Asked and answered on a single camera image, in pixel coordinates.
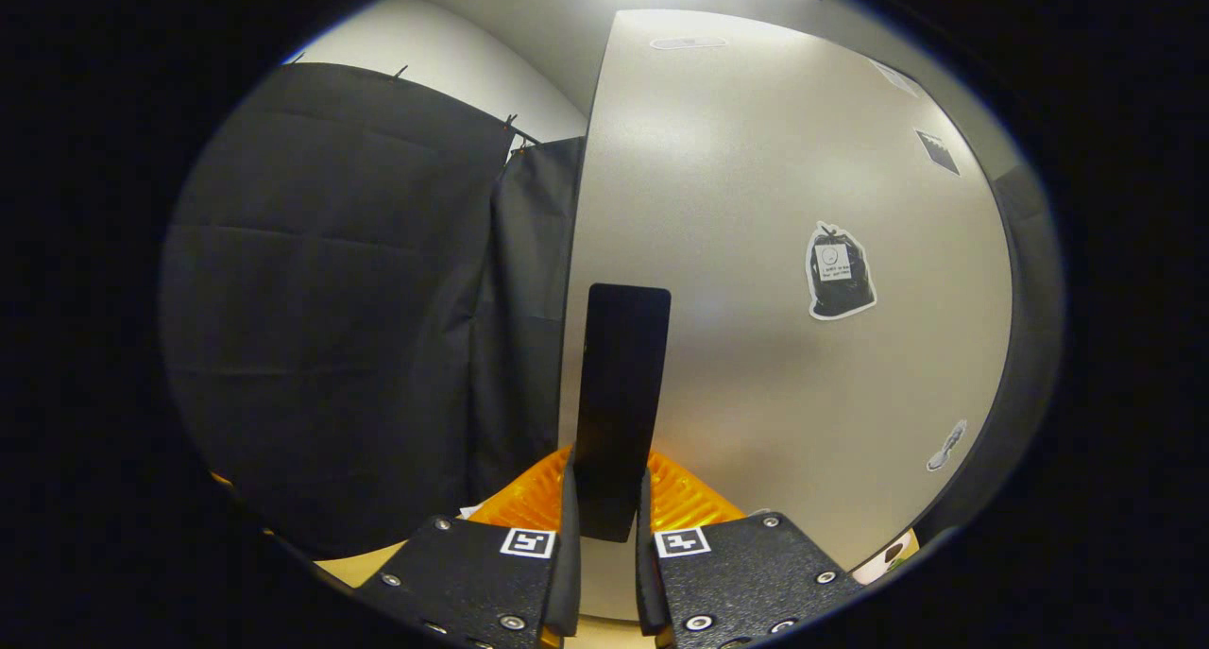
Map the black cabinet door handle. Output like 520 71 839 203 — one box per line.
574 283 673 543

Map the beige cabinet door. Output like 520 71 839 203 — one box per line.
557 9 1016 622

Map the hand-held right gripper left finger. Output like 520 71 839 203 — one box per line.
351 444 583 649

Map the black backdrop cloth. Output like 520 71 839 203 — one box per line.
161 61 1066 560

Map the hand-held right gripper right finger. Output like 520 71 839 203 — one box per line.
635 451 865 649

